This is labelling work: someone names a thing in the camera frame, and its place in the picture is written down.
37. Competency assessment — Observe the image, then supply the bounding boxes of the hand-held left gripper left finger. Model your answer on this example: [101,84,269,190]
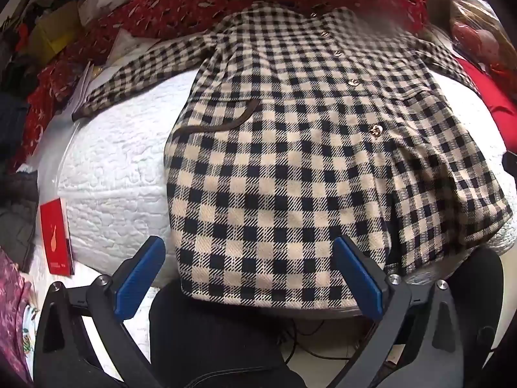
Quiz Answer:
[33,235,167,388]

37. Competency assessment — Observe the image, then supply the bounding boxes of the purple floral cloth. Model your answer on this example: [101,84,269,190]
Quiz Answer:
[0,246,41,384]

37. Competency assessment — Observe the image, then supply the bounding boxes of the white papers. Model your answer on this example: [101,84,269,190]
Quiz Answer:
[69,28,164,119]

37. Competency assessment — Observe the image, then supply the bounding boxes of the white quilted bed cover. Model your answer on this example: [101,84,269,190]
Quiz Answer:
[57,62,517,289]

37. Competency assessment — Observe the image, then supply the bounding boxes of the yellow cardboard box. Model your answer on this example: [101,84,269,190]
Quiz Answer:
[29,2,82,64]

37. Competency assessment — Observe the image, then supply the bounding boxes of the dark grey cloth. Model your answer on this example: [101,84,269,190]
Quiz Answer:
[0,172,39,273]

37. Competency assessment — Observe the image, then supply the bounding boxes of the white plastic bag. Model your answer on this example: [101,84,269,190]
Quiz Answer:
[78,0,144,27]

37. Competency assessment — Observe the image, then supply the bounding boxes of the person's black trousers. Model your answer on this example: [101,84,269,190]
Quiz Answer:
[149,246,505,388]

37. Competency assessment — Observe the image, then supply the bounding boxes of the plastic-wrapped red toy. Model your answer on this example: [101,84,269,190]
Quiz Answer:
[448,0,517,74]

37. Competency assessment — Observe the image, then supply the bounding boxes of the plain red cloth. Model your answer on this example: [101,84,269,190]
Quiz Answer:
[456,59,517,134]

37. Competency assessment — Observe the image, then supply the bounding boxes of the clear plastic bag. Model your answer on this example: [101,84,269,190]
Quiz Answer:
[36,119,81,211]

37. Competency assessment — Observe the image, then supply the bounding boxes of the black cable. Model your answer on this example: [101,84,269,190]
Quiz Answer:
[282,318,366,362]

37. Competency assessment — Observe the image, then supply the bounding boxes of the red card packet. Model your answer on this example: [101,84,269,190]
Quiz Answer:
[39,198,76,277]

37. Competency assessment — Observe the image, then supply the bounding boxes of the dark navy cloth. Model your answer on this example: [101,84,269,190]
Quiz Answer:
[0,89,31,155]

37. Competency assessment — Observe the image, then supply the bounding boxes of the red star-print cloth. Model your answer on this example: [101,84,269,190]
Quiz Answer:
[14,59,95,172]

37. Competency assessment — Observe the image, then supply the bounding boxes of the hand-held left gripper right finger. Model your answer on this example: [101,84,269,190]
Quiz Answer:
[332,235,491,388]

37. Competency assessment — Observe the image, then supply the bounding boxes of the beige black checked coat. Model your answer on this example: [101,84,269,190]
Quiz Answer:
[72,2,513,310]

